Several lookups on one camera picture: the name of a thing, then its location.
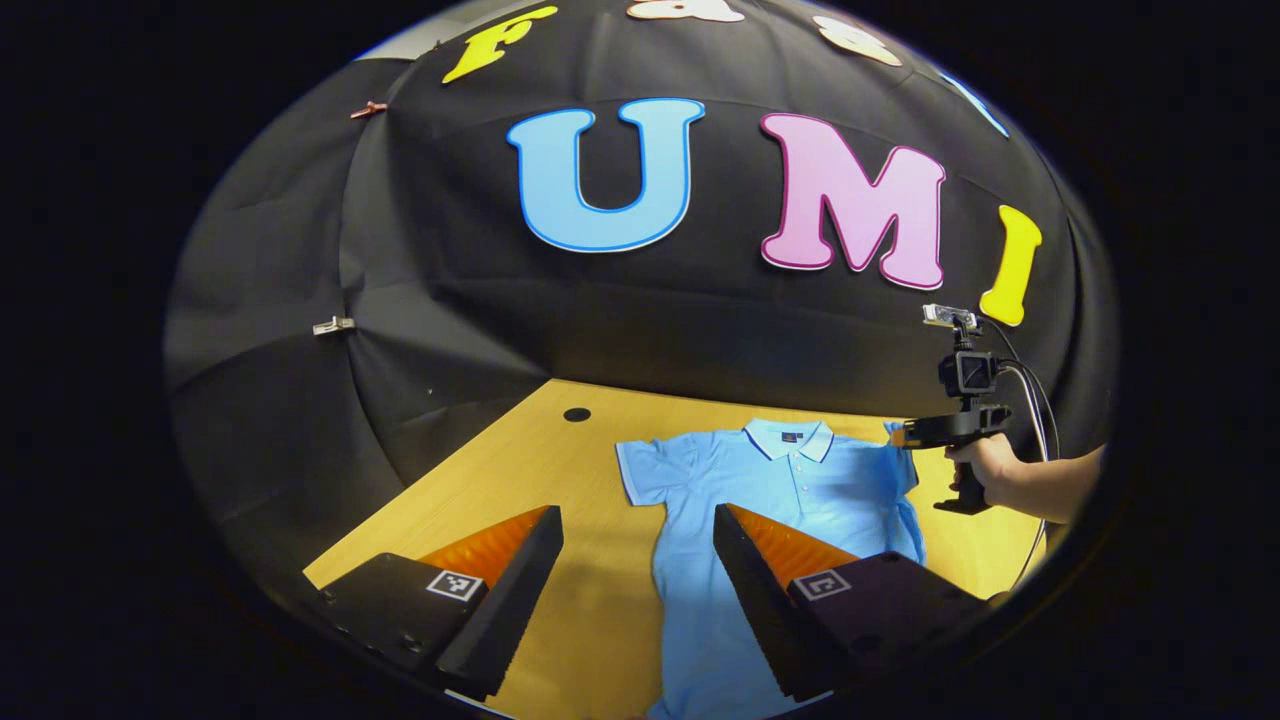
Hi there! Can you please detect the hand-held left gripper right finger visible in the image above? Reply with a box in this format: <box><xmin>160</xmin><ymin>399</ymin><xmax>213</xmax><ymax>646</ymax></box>
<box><xmin>712</xmin><ymin>502</ymin><xmax>1009</xmax><ymax>703</ymax></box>

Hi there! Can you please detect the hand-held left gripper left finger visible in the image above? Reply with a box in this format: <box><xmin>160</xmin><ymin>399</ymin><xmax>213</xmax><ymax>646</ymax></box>
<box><xmin>303</xmin><ymin>505</ymin><xmax>566</xmax><ymax>702</ymax></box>

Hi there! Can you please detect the black backdrop cloth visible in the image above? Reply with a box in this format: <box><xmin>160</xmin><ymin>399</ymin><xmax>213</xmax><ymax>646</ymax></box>
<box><xmin>163</xmin><ymin>0</ymin><xmax>1119</xmax><ymax>601</ymax></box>

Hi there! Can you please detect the light blue polo T-shirt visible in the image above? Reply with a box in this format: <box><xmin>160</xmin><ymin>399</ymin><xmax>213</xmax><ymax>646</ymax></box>
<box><xmin>615</xmin><ymin>418</ymin><xmax>927</xmax><ymax>720</ymax></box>

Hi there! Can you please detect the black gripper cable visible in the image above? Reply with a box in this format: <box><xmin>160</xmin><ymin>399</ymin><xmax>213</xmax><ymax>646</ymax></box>
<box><xmin>985</xmin><ymin>320</ymin><xmax>1061</xmax><ymax>591</ymax></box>

